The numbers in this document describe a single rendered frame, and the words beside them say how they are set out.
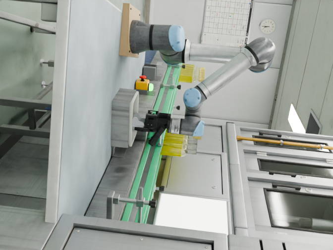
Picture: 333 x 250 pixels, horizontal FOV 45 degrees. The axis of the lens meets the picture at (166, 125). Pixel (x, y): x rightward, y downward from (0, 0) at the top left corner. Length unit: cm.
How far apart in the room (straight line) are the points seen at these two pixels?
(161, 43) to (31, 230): 100
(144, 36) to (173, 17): 608
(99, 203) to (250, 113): 705
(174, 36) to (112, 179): 68
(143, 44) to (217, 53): 35
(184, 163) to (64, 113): 118
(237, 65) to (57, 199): 97
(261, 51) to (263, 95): 655
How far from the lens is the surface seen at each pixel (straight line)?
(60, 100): 114
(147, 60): 310
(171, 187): 201
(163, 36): 181
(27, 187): 207
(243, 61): 178
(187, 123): 183
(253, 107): 840
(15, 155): 236
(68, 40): 114
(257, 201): 208
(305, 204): 217
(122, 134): 180
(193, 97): 170
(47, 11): 120
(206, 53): 193
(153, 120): 182
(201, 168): 219
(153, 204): 141
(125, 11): 182
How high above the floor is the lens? 110
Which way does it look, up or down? 4 degrees down
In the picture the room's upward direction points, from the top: 96 degrees clockwise
